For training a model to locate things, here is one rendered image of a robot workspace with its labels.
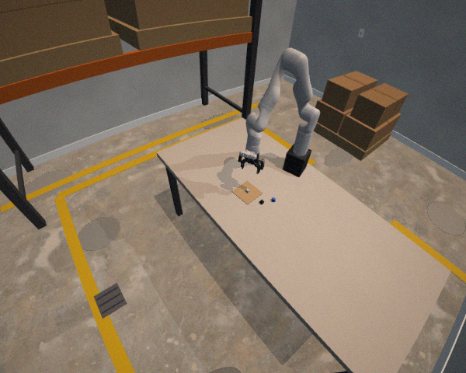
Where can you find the tan flat mat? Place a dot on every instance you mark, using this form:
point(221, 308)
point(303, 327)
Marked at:
point(247, 197)

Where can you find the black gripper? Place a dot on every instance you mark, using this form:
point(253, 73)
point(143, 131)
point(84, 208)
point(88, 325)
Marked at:
point(254, 162)

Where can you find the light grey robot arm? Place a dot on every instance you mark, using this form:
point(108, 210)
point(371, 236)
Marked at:
point(297, 63)

